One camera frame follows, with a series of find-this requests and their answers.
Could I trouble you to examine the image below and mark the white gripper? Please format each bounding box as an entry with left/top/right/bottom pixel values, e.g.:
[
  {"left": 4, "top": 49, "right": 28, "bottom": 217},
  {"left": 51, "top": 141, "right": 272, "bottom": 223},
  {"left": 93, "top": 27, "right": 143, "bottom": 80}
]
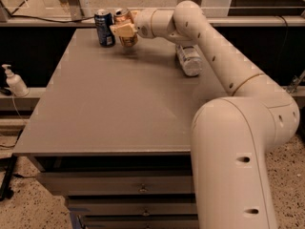
[{"left": 110, "top": 9, "right": 155, "bottom": 38}]

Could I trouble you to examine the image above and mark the orange soda can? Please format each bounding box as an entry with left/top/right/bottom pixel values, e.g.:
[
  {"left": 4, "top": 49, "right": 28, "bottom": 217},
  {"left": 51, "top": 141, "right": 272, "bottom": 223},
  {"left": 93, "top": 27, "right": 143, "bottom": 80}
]
[{"left": 113, "top": 9, "right": 138, "bottom": 47}]

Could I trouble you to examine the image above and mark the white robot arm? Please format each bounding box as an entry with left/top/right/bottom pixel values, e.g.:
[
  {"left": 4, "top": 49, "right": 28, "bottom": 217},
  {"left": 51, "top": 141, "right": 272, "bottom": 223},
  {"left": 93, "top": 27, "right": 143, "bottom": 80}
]
[{"left": 111, "top": 1, "right": 300, "bottom": 229}]

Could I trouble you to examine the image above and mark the blue pepsi can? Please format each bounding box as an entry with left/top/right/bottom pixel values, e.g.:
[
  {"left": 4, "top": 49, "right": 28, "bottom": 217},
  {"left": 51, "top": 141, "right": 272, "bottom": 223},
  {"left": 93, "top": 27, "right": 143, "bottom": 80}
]
[{"left": 94, "top": 9, "right": 115, "bottom": 47}]

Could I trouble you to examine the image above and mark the white plastic bottle lying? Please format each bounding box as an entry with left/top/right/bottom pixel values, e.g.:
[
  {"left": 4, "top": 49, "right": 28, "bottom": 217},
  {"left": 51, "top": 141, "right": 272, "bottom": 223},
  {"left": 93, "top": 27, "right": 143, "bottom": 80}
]
[{"left": 175, "top": 45, "right": 203, "bottom": 77}]

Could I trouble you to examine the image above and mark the grey drawer cabinet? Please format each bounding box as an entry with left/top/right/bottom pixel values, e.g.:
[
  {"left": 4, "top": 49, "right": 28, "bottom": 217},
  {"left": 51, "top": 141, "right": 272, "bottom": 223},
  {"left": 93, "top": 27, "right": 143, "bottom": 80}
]
[{"left": 12, "top": 27, "right": 230, "bottom": 229}]

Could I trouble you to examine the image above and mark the white pump dispenser bottle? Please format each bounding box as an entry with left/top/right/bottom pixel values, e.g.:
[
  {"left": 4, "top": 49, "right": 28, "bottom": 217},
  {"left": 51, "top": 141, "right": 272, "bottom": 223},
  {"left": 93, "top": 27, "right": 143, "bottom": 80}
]
[{"left": 2, "top": 64, "right": 30, "bottom": 97}]

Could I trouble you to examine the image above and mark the top grey drawer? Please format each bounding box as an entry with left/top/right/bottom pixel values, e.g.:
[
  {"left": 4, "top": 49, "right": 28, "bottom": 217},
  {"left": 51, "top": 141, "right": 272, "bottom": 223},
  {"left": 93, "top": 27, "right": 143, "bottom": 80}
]
[{"left": 37, "top": 171, "right": 194, "bottom": 197}]

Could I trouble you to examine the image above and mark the grey drawer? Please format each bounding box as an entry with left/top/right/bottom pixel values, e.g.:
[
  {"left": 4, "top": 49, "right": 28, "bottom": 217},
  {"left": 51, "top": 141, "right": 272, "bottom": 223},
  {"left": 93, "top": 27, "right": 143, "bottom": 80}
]
[
  {"left": 81, "top": 216, "right": 199, "bottom": 229},
  {"left": 37, "top": 171, "right": 194, "bottom": 197},
  {"left": 67, "top": 196, "right": 197, "bottom": 216}
]

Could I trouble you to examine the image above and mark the middle grey drawer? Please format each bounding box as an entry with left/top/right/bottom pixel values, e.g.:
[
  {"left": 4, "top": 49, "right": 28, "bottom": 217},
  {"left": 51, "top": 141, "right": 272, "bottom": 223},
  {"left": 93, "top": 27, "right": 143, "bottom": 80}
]
[{"left": 67, "top": 196, "right": 197, "bottom": 216}]

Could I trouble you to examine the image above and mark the black stand leg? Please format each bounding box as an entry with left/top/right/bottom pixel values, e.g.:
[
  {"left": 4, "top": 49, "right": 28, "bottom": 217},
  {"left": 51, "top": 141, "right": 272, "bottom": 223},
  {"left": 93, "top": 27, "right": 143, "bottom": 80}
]
[{"left": 0, "top": 129, "right": 25, "bottom": 202}]

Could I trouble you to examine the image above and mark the bottom grey drawer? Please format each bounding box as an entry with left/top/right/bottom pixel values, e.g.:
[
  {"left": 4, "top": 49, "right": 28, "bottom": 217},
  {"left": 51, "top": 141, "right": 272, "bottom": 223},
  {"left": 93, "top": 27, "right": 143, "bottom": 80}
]
[{"left": 81, "top": 216, "right": 199, "bottom": 229}]

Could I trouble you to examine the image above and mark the metal frame post left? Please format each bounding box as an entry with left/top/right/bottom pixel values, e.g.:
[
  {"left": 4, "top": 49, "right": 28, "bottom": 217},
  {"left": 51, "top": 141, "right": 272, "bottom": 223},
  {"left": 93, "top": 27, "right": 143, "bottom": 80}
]
[{"left": 68, "top": 0, "right": 92, "bottom": 20}]

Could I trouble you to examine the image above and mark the black cable on ledge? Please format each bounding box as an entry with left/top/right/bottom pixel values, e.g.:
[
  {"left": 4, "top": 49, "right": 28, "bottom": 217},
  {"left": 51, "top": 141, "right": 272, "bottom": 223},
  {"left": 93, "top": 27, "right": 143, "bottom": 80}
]
[{"left": 0, "top": 0, "right": 95, "bottom": 24}]

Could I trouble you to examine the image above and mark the metal clamp bracket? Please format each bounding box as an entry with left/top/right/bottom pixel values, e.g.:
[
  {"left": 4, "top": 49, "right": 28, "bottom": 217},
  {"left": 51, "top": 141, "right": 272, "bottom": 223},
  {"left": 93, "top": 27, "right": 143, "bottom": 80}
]
[{"left": 285, "top": 70, "right": 305, "bottom": 94}]

